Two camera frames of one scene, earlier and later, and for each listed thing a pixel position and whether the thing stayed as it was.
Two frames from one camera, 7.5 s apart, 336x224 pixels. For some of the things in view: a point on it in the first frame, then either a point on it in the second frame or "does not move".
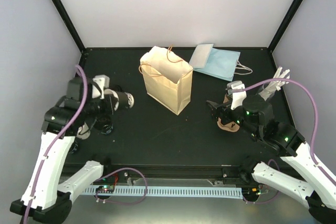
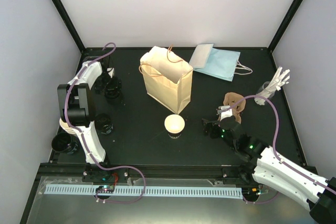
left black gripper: [112, 102] to [98, 87]
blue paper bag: [217, 62] does not move
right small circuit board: [251, 191] does not move
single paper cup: [125, 99] to [174, 124]
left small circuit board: [105, 189] does not move
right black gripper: [216, 113] to [213, 134]
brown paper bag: [168, 77] does not move
